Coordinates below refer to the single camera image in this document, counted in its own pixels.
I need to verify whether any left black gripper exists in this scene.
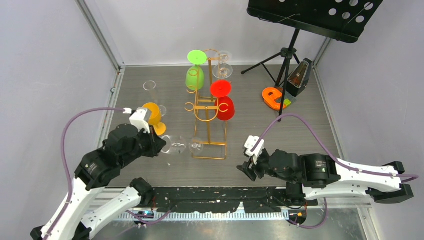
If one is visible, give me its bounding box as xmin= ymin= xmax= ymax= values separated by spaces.
xmin=121 ymin=123 xmax=167 ymax=166

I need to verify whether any clear wine glass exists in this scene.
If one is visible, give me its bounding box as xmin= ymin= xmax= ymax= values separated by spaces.
xmin=143 ymin=80 xmax=167 ymax=117
xmin=161 ymin=135 xmax=204 ymax=155
xmin=212 ymin=63 xmax=233 ymax=80
xmin=214 ymin=50 xmax=232 ymax=63

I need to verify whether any yellow wine glass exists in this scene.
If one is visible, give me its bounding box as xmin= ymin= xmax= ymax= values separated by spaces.
xmin=142 ymin=102 xmax=167 ymax=136

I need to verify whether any gold wire glass rack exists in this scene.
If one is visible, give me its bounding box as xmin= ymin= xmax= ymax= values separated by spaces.
xmin=184 ymin=49 xmax=228 ymax=160

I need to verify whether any clear wine glass front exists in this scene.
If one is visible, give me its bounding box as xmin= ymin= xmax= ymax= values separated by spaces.
xmin=143 ymin=80 xmax=167 ymax=117

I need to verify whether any green wine glass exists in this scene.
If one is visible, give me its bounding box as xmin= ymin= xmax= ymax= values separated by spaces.
xmin=185 ymin=49 xmax=208 ymax=91

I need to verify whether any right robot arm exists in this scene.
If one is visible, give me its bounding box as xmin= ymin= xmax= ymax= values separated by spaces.
xmin=237 ymin=149 xmax=414 ymax=206

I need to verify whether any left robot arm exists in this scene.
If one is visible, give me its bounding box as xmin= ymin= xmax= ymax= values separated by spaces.
xmin=30 ymin=124 xmax=167 ymax=240

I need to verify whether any red wine glass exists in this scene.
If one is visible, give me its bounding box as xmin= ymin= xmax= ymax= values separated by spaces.
xmin=210 ymin=79 xmax=236 ymax=121

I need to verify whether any clear wine glass back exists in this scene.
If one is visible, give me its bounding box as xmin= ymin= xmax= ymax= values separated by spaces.
xmin=214 ymin=50 xmax=232 ymax=63

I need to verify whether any green toy brick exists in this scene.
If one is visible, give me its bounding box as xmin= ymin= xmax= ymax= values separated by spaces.
xmin=283 ymin=98 xmax=292 ymax=109

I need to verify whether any orange toy track piece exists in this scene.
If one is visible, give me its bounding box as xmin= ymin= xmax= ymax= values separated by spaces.
xmin=261 ymin=87 xmax=287 ymax=111

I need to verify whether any black metronome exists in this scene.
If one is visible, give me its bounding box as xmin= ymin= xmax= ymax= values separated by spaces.
xmin=286 ymin=58 xmax=313 ymax=97

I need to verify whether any black music stand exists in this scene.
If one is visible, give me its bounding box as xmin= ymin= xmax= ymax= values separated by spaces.
xmin=240 ymin=0 xmax=384 ymax=123

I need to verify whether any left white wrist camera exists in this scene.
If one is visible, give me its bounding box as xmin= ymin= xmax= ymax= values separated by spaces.
xmin=123 ymin=107 xmax=152 ymax=134

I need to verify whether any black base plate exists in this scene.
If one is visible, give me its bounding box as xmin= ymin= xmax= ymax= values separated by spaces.
xmin=153 ymin=186 xmax=295 ymax=214

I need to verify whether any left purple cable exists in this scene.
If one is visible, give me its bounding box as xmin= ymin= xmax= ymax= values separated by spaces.
xmin=43 ymin=106 xmax=173 ymax=240

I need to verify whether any purple cable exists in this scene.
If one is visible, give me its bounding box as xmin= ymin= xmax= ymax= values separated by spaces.
xmin=43 ymin=106 xmax=173 ymax=240
xmin=250 ymin=112 xmax=420 ymax=230

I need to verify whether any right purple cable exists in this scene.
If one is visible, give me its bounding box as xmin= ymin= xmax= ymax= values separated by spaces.
xmin=250 ymin=112 xmax=420 ymax=230

